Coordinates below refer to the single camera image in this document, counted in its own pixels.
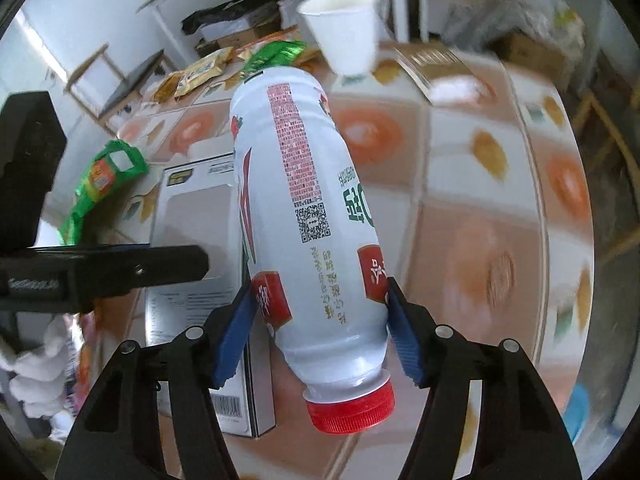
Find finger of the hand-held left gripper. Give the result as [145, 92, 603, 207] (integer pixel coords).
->
[0, 244, 210, 313]

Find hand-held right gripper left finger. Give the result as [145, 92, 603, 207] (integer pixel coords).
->
[54, 280, 258, 480]

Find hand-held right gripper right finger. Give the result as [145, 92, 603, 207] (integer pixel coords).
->
[385, 276, 583, 480]

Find white bottle red cap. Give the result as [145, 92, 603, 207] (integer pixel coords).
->
[230, 67, 397, 435]

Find blue plastic mesh basket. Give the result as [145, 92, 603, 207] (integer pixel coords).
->
[562, 384, 598, 443]

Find person's left hand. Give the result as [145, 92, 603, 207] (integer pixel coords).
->
[7, 317, 76, 421]

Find green bag orange label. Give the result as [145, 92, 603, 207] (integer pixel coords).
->
[59, 139, 150, 246]

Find white box black print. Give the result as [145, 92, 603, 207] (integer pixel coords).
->
[144, 152, 277, 438]

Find wooden chair black seat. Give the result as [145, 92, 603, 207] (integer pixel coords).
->
[64, 44, 178, 128]
[570, 87, 640, 266]

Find small yellow snack packet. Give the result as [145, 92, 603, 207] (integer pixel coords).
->
[152, 71, 182, 103]

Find black plastic bag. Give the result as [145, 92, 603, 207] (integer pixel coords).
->
[181, 0, 281, 36]

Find shiny green packet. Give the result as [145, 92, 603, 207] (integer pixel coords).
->
[239, 40, 307, 83]

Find small brown box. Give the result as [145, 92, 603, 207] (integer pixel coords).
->
[392, 42, 498, 107]

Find white paper cup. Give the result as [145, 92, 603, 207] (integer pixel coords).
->
[296, 0, 383, 78]

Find cardboard box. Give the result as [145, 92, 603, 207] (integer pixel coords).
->
[495, 30, 568, 91]

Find grey white plastic bag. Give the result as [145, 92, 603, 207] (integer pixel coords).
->
[445, 0, 586, 61]

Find white side table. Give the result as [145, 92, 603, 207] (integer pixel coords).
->
[137, 0, 432, 56]

